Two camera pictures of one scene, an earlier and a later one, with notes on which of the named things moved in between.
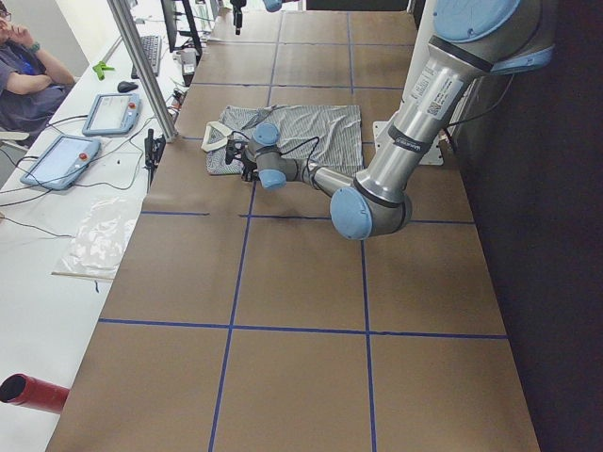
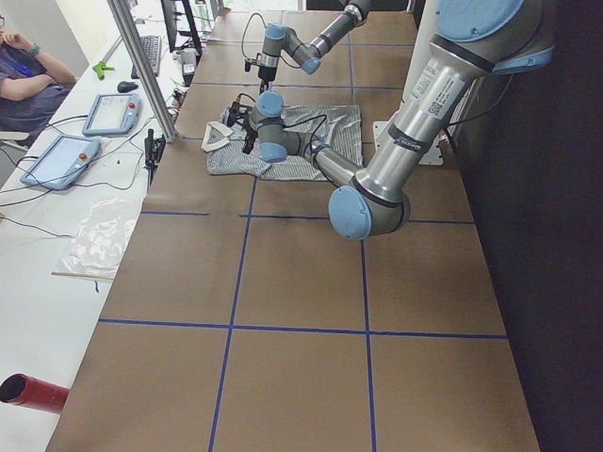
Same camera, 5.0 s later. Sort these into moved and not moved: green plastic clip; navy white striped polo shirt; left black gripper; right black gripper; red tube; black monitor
Moved: left black gripper; right black gripper
Not moved: navy white striped polo shirt; red tube; black monitor; green plastic clip
